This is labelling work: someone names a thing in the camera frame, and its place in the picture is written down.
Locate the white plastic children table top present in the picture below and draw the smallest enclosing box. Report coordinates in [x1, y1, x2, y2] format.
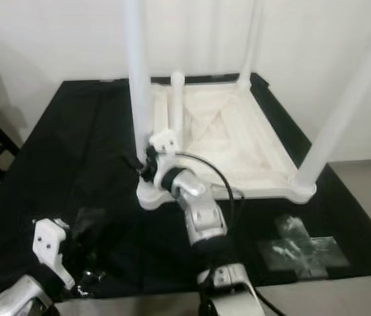
[135, 80, 319, 211]

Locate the black table cloth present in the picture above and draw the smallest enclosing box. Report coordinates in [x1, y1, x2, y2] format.
[0, 72, 371, 310]

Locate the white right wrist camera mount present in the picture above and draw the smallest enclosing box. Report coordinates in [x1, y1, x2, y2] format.
[148, 129, 181, 186]

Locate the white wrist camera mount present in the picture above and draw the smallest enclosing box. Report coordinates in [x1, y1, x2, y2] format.
[32, 218, 76, 292]
[148, 129, 181, 186]

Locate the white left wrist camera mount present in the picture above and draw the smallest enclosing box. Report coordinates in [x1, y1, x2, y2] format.
[32, 218, 76, 292]

